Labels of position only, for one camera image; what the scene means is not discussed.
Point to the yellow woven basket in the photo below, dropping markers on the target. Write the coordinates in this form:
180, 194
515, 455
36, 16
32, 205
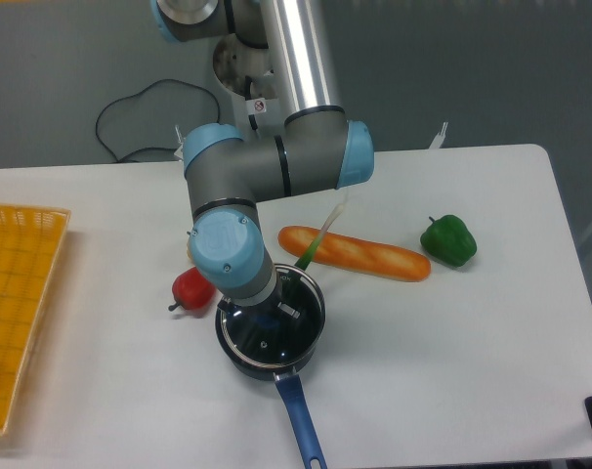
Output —
31, 240

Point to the red bell pepper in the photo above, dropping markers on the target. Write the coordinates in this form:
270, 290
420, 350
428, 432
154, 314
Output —
191, 291

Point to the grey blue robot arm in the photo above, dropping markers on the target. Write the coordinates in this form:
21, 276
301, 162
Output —
228, 179

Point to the glass pot lid blue knob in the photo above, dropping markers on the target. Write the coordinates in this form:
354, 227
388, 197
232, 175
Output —
263, 348

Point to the yellow bell pepper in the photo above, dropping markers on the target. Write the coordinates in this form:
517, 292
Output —
188, 249

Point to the green onion stalk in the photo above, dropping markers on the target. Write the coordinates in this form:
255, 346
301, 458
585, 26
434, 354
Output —
308, 256

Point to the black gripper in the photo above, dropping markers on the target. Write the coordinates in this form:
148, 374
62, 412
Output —
271, 305

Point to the dark saucepan blue handle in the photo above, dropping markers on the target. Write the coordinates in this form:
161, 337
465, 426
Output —
290, 389

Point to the green bell pepper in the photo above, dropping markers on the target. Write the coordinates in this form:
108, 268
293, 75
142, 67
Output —
449, 240

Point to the orange baguette bread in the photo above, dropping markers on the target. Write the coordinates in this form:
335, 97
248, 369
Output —
372, 258

